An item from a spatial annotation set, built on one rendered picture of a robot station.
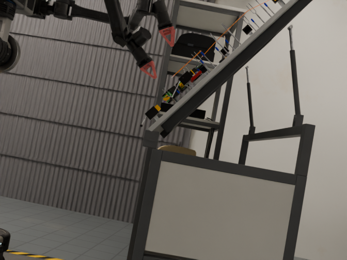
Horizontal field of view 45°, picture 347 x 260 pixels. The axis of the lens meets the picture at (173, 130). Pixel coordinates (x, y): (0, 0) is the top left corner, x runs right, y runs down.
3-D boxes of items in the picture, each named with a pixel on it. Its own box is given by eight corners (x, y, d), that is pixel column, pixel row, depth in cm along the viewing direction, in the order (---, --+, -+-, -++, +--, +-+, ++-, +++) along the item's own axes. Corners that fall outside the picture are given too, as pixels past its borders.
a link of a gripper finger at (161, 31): (179, 44, 193) (173, 24, 193) (177, 42, 186) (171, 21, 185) (165, 48, 194) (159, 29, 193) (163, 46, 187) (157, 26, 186)
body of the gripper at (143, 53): (153, 60, 198) (144, 47, 198) (150, 58, 187) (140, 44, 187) (141, 68, 198) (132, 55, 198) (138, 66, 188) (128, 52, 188)
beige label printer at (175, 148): (150, 169, 287) (155, 141, 288) (148, 167, 308) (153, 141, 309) (193, 177, 289) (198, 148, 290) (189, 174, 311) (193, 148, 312)
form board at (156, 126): (153, 140, 276) (152, 137, 276) (266, 37, 283) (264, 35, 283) (151, 131, 159) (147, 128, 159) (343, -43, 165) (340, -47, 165)
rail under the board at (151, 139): (142, 146, 158) (145, 129, 159) (148, 147, 276) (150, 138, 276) (156, 148, 158) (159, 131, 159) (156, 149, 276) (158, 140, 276)
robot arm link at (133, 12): (126, 31, 228) (129, 11, 228) (137, 33, 230) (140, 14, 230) (136, 13, 186) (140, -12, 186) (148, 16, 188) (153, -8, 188)
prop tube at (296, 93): (296, 122, 176) (289, 49, 177) (294, 123, 179) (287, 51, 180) (303, 122, 176) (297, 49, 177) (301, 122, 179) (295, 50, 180)
